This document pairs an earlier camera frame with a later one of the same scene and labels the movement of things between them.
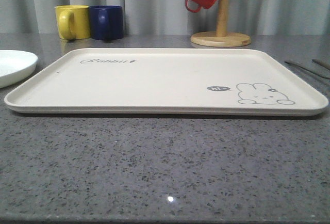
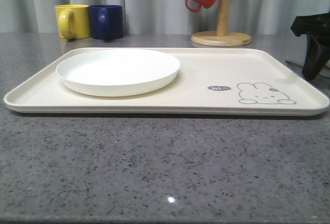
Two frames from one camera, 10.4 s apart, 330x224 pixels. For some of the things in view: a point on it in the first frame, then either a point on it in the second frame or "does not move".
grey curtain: (156, 5) does not move
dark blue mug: (106, 22) does not move
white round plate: (15, 66) -> (118, 73)
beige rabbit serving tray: (189, 81) does not move
